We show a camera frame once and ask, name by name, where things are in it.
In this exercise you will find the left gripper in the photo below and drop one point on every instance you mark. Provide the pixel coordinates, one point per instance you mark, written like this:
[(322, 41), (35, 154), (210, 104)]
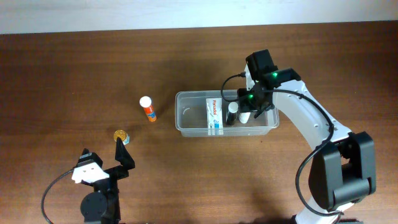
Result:
[(121, 156)]

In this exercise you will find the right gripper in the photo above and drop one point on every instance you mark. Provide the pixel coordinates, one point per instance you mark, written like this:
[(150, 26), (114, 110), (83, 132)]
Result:
[(244, 106)]

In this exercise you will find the white spray bottle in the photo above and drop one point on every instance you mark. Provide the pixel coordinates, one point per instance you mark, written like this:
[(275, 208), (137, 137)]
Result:
[(244, 117)]

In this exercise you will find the small gold-lidded jar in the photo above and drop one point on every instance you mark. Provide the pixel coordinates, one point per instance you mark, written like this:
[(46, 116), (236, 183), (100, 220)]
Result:
[(122, 135)]

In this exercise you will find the black bottle white cap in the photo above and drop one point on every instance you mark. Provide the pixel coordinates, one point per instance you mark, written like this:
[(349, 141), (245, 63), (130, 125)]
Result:
[(232, 113)]

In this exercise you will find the white blue medicine box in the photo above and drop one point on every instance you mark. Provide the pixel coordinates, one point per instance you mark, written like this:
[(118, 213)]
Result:
[(214, 116)]

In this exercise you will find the orange effervescent tablet tube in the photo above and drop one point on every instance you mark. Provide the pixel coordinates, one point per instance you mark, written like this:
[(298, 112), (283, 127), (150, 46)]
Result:
[(146, 103)]

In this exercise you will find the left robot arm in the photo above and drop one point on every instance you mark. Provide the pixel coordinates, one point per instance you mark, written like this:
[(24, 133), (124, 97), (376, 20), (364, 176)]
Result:
[(101, 206)]

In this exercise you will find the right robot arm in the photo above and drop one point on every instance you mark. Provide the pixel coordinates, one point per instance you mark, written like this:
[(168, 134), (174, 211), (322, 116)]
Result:
[(342, 162)]

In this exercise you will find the clear plastic container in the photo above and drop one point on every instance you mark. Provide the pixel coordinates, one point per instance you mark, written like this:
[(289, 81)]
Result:
[(191, 117)]

